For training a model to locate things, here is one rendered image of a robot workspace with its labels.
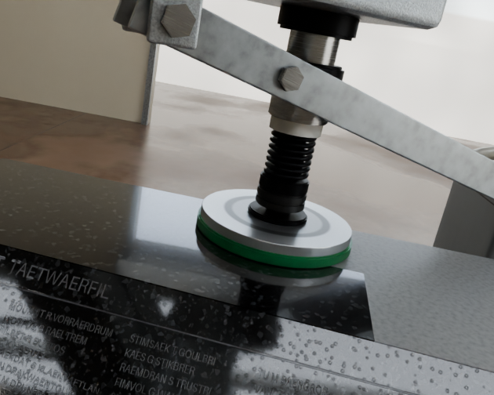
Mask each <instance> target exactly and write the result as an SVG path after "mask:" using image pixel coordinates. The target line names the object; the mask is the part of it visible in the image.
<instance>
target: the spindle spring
mask: <svg viewBox="0 0 494 395"><path fill-rule="evenodd" d="M271 134H272V135H273V136H271V137H270V141H271V142H270V143H269V144H268V145H269V149H268V150H267V153H268V155H267V156H266V157H267V161H266V162H265V165H266V167H265V168H264V169H263V170H264V172H265V173H266V174H268V175H269V176H273V177H276V178H279V179H287V180H302V179H306V178H307V177H308V176H309V171H310V170H311V168H310V165H311V162H312V161H311V159H312V158H313V153H314V146H315V145H316V142H315V140H317V138H307V137H300V136H290V135H286V134H283V133H281V132H278V131H276V130H272V131H271ZM280 139H283V140H289V141H295V142H303V143H291V142H287V141H283V140H280ZM279 145H281V146H285V147H293V148H301V149H304V150H295V149H289V148H285V147H280V146H279ZM307 149H308V150H307ZM278 152H282V153H285V154H280V153H278ZM286 154H295V155H303V156H291V155H286ZM276 158H280V159H284V160H289V161H282V160H278V159H276ZM290 161H301V162H290ZM274 164H276V165H274ZM277 165H281V166H285V167H290V168H300V169H287V168H283V167H279V166H277ZM273 170H274V171H278V172H274V171H273ZM279 172H284V173H290V174H299V175H287V174H282V173H279Z"/></svg>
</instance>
